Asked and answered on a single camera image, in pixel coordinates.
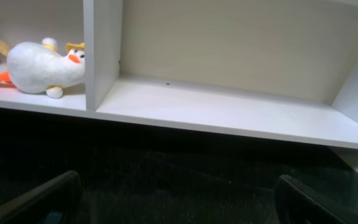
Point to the white plush duck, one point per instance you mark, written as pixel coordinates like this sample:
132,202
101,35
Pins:
39,68

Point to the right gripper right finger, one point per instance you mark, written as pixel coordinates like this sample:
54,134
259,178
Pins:
306,208

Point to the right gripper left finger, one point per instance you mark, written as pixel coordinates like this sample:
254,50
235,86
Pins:
33,205

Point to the white shelf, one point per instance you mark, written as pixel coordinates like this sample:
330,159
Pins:
216,105

